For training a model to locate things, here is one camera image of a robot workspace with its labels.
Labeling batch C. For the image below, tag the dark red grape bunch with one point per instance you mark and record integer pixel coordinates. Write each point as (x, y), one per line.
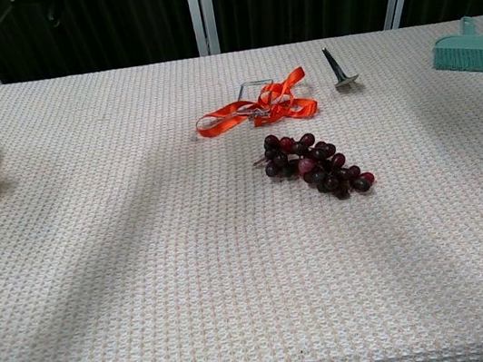
(317, 164)

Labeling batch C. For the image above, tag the clear badge holder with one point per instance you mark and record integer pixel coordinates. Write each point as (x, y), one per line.
(250, 90)

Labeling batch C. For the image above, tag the beige waffle tablecloth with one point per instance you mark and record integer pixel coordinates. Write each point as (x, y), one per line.
(146, 274)

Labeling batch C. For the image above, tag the metal engine valve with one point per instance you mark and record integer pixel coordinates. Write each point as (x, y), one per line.
(346, 81)

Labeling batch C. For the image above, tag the teal hand brush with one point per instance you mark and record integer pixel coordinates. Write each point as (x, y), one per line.
(469, 53)

